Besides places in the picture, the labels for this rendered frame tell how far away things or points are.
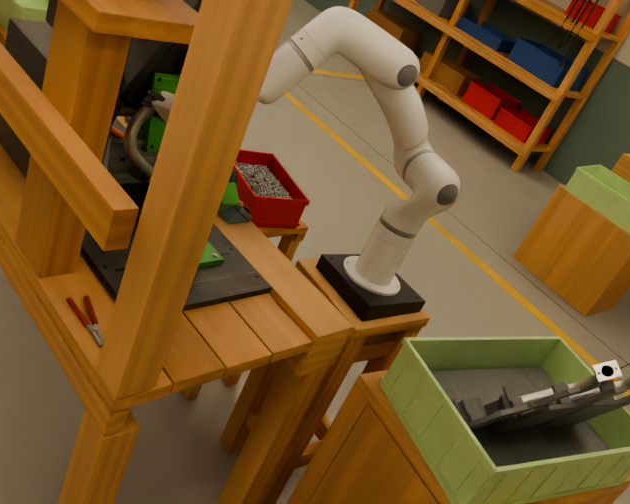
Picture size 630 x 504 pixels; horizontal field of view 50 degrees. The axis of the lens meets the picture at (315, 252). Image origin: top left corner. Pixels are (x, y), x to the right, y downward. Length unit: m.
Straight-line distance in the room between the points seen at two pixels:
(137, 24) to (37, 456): 1.55
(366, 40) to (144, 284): 0.76
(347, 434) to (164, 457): 0.80
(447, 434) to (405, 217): 0.61
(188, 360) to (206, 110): 0.67
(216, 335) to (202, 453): 0.99
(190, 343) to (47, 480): 0.94
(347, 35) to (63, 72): 0.61
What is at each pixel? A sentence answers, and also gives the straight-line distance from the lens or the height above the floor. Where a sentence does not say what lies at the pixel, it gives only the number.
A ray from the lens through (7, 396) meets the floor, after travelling 2.57.
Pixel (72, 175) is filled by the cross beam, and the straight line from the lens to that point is 1.32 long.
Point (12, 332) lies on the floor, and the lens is 2.79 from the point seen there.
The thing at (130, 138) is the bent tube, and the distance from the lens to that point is 1.78.
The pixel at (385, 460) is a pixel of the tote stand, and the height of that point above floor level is 0.69.
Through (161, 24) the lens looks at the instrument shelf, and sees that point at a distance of 1.30.
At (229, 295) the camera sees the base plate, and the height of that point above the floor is 0.90.
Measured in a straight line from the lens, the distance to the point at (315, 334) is 1.72.
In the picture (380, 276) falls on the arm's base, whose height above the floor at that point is 0.94.
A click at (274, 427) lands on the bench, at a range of 2.00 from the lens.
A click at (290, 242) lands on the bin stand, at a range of 2.36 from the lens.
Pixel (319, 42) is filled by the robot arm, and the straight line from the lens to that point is 1.56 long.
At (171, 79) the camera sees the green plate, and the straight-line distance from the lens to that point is 1.84.
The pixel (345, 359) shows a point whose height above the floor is 0.72.
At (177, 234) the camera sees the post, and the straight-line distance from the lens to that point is 1.16.
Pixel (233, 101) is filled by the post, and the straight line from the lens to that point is 1.06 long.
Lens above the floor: 1.91
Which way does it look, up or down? 30 degrees down
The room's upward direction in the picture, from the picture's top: 25 degrees clockwise
